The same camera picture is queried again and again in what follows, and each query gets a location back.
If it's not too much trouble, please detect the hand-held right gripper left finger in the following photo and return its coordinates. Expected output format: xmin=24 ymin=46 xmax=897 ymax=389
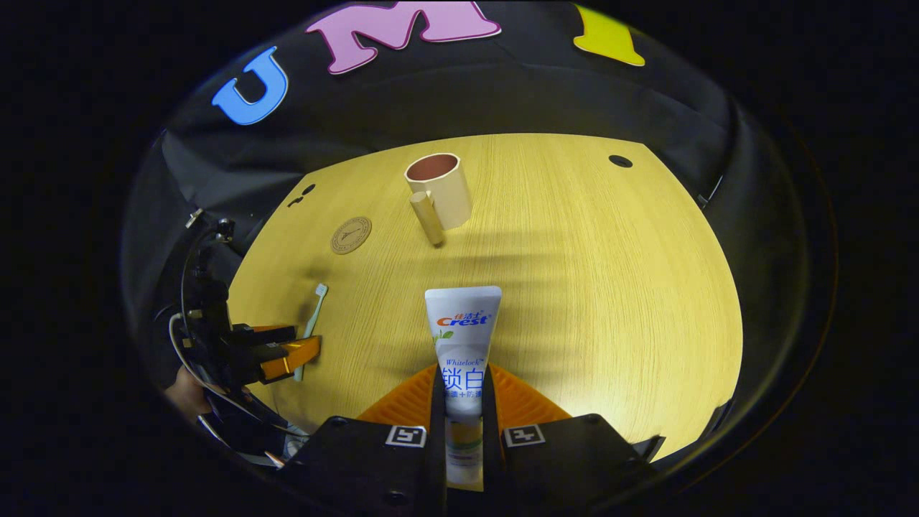
xmin=284 ymin=363 xmax=449 ymax=507

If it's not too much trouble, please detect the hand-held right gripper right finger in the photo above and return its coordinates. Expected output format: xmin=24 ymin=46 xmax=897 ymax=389
xmin=481 ymin=363 xmax=665 ymax=507

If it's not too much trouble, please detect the pale green toothbrush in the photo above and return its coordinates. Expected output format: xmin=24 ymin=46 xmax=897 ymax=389
xmin=293 ymin=282 xmax=330 ymax=383

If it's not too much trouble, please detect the round cork coaster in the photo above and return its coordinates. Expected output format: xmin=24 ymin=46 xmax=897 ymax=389
xmin=330 ymin=216 xmax=373 ymax=256

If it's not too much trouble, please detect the white toothpaste tube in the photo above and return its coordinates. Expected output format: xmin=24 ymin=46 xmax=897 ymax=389
xmin=424 ymin=286 xmax=503 ymax=485

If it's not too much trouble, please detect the beige cup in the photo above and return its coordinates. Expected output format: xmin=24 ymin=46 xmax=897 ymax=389
xmin=403 ymin=152 xmax=473 ymax=248

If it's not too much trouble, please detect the wooden desktop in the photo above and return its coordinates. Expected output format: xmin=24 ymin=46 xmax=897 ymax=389
xmin=227 ymin=133 xmax=745 ymax=462

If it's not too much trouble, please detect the black backdrop cloth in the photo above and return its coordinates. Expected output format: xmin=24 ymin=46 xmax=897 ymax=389
xmin=122 ymin=0 xmax=808 ymax=446

